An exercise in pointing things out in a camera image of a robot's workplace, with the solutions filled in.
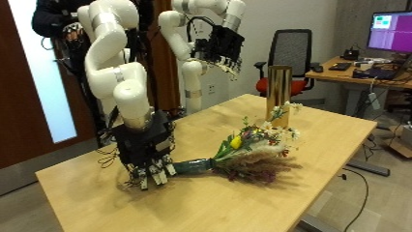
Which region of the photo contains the black keyboard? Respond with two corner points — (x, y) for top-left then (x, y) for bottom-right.
(327, 62), (355, 73)

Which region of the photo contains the black floor cable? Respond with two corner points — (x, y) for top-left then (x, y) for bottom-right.
(338, 167), (371, 232)

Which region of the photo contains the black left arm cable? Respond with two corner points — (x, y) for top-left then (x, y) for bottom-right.
(186, 15), (216, 44)

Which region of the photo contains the black laptop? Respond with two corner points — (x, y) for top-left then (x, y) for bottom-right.
(352, 63), (407, 81)

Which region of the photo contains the cardboard box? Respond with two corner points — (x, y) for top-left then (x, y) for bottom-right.
(383, 125), (412, 160)

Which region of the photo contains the computer monitor purple screen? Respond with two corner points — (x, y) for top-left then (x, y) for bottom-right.
(366, 11), (412, 54)

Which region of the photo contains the flower bouquet with green wrap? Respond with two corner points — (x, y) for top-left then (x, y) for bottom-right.
(172, 101), (304, 185)

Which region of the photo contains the gold cylindrical vase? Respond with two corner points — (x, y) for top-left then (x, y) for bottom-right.
(266, 65), (295, 129)

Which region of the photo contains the grey table foot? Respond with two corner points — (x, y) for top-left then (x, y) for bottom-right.
(344, 159), (392, 178)

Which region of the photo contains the white power adapter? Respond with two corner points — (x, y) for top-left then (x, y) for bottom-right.
(367, 92), (383, 111)

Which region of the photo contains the operator in dark clothes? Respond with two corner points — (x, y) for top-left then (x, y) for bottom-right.
(31, 0), (100, 98)

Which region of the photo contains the black office chair red seat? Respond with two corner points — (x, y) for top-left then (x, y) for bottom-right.
(252, 28), (318, 98)

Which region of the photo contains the black desk phone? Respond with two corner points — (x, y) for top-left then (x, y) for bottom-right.
(343, 47), (362, 62)

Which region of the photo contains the wooden office desk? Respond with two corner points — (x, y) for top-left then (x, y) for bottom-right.
(304, 55), (412, 118)

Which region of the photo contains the brown door with glass panel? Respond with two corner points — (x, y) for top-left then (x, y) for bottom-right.
(0, 0), (98, 170)

